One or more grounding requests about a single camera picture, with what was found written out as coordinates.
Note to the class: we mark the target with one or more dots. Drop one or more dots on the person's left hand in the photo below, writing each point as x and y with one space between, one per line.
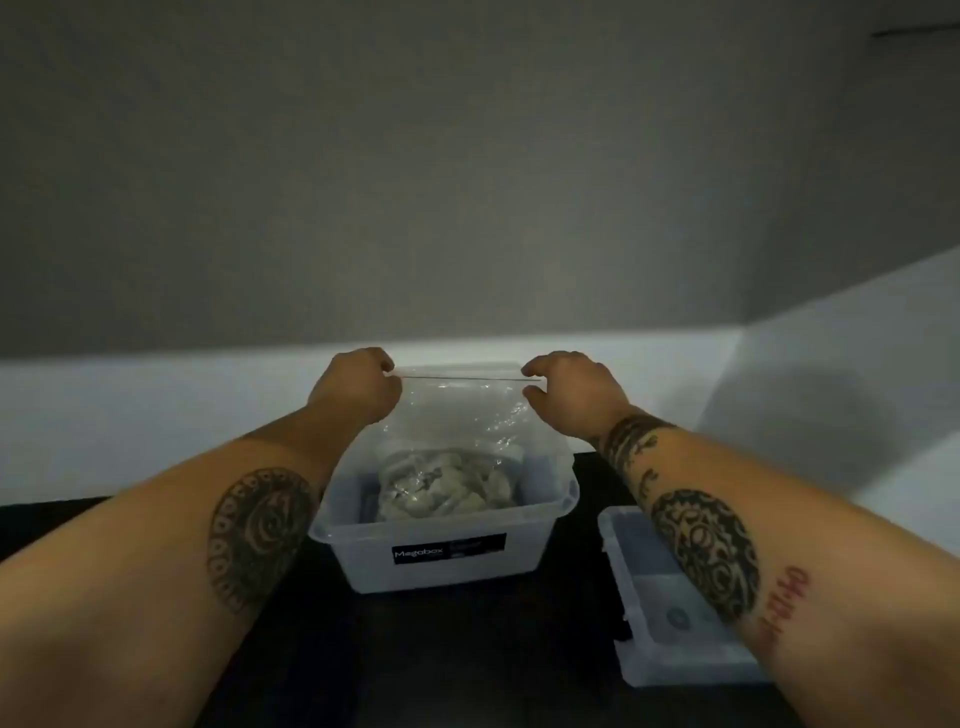
352 394

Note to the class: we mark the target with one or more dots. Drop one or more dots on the person's right hand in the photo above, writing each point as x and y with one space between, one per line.
577 397

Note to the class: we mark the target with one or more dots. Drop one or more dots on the clear plastic bag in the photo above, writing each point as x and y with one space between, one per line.
465 412

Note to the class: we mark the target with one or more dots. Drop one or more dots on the small clear plastic bin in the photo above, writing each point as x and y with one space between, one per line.
645 592

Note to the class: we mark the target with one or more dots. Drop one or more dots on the person's left forearm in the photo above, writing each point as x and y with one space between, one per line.
150 585

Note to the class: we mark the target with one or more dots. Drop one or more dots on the person's right forearm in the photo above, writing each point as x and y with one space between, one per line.
825 585

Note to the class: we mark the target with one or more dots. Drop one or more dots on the large clear storage box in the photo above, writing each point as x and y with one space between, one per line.
360 559

